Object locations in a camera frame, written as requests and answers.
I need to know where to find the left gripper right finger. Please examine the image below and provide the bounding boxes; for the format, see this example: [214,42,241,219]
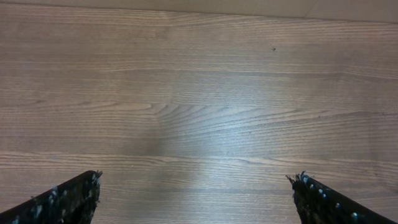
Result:
[287,172,397,224]

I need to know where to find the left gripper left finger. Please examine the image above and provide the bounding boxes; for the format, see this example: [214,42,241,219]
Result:
[1,170,102,224]

